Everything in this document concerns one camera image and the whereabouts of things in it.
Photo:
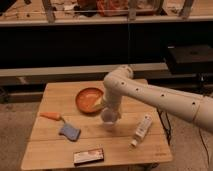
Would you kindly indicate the white ceramic cup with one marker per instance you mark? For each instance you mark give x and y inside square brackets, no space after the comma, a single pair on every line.
[109,120]

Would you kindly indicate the wooden folding table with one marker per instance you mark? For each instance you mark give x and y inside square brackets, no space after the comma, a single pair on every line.
[46,149]

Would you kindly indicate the orange round plate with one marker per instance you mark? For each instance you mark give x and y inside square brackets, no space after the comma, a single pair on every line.
[88,100]

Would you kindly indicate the white tube bottle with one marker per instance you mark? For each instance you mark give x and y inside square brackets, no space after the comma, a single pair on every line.
[141,130]

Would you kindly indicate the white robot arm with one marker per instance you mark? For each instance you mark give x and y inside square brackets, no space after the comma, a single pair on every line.
[190,107]

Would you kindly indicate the black box on right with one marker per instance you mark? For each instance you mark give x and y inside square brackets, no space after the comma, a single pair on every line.
[190,59]

